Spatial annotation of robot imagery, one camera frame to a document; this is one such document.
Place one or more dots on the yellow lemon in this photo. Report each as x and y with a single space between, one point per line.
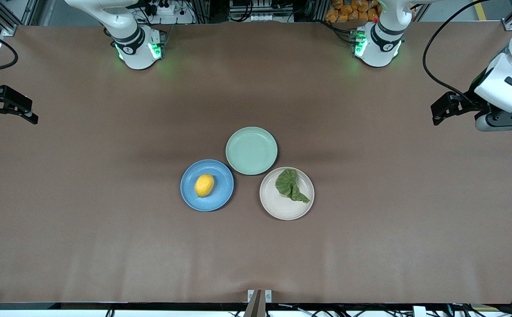
204 185

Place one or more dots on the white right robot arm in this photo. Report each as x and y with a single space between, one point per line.
135 42

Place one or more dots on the green lettuce leaf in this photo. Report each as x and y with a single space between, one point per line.
289 184

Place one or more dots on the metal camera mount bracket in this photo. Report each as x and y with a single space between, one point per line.
259 301

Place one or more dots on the bag of oranges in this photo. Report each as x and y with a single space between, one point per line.
352 9

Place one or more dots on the white power strip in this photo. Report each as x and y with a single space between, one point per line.
164 8

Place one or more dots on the blue plate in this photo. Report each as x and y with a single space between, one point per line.
221 196

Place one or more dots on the beige plate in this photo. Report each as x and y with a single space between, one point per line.
282 209

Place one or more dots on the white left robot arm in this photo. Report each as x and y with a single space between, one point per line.
379 44

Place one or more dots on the aluminium frame profile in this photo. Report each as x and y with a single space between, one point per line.
16 15

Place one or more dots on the green plate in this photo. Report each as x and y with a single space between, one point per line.
251 150

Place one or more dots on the white electronics box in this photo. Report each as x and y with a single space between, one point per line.
254 9

